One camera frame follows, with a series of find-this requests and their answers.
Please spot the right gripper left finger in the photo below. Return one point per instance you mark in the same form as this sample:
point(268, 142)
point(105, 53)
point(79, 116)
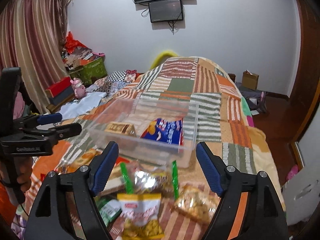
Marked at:
point(50, 218)

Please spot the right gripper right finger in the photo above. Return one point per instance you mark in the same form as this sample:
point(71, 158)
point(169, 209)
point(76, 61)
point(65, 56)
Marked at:
point(264, 217)

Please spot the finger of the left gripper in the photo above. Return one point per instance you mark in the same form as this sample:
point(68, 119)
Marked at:
point(62, 132)
point(32, 121)

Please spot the green snack packet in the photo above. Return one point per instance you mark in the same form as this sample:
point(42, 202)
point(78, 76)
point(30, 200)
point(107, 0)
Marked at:
point(109, 209)

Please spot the clear bag fried snacks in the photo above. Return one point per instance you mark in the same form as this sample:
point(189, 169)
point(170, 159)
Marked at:
point(196, 204)

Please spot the brown wafer biscuit pack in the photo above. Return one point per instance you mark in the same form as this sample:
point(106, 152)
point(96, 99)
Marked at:
point(121, 128)

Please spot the white yellow chips bag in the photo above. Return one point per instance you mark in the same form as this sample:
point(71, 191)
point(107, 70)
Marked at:
point(141, 213)

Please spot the green edged cookie bag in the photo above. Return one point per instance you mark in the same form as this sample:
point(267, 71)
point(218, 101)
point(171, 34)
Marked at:
point(140, 180)

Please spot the clear plastic storage bin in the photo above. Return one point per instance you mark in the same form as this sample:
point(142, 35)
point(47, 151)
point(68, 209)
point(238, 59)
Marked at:
point(140, 112)

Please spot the blue snack bag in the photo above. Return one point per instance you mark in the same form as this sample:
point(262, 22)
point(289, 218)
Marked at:
point(161, 130)

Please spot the orange bread pack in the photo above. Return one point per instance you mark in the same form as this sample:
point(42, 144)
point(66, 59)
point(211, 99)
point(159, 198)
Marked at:
point(82, 159)

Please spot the left hand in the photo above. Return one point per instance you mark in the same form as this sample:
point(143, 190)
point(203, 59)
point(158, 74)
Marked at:
point(24, 171)

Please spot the pink clothing pile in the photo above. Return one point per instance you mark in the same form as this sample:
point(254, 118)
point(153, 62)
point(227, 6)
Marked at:
point(19, 106)

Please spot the red gift box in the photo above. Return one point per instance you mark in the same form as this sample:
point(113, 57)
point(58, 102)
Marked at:
point(58, 87)

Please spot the white cloth on bed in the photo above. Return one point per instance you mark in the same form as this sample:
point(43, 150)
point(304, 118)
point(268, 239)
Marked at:
point(81, 107)

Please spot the pink plush toy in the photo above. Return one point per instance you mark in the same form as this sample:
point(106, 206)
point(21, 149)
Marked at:
point(78, 87)

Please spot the green storage box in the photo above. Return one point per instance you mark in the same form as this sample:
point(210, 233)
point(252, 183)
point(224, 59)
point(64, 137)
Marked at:
point(90, 72)

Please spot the checkered patterned pillow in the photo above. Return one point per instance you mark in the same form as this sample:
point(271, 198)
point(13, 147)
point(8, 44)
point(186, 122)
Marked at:
point(115, 82)

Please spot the red plastic bag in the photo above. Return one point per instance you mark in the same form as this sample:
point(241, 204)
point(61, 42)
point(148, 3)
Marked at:
point(71, 44)

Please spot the patchwork striped bed quilt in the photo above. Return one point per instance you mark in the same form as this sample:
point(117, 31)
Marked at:
point(222, 125)

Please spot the striped pink curtain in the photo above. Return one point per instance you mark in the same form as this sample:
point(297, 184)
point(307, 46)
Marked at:
point(33, 34)

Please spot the brown wooden door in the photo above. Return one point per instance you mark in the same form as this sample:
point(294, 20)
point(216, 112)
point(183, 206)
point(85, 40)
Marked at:
point(305, 92)

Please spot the yellow foam tube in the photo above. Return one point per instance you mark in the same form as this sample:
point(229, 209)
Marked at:
point(162, 57)

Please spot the brown cardboard box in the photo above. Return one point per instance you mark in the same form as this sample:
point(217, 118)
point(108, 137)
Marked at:
point(250, 80)

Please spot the small black wall monitor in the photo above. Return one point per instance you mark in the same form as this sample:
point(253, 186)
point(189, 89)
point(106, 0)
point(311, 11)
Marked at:
point(166, 10)

